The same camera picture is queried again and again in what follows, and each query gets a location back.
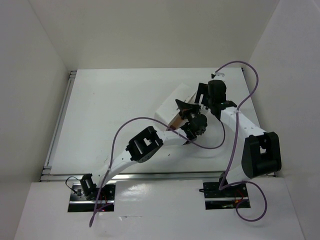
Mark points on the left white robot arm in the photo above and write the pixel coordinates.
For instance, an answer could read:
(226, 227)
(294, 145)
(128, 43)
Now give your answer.
(145, 144)

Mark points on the aluminium rail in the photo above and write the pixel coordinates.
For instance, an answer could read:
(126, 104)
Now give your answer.
(59, 124)
(46, 177)

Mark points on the white plastic bin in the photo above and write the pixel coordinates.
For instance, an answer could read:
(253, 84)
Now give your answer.
(168, 111)

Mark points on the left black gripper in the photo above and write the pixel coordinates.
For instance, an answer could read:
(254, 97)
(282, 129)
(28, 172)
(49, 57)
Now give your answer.
(187, 110)

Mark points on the aluminium front rail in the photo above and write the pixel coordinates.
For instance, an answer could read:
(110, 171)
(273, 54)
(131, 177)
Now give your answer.
(46, 177)

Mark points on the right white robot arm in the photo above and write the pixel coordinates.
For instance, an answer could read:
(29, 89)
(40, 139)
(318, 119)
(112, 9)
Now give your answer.
(261, 153)

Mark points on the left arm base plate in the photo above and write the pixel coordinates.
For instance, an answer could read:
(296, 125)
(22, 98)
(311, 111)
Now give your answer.
(78, 203)

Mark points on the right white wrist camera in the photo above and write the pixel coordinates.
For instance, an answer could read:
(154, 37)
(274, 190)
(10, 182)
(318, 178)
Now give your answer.
(218, 76)

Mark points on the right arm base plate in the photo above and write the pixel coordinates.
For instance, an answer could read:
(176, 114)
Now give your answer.
(228, 198)

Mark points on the aluminium left rail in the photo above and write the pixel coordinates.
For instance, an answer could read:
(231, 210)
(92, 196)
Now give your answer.
(59, 124)

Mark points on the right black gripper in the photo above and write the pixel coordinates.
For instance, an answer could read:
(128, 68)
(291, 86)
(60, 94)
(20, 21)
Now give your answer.
(202, 92)

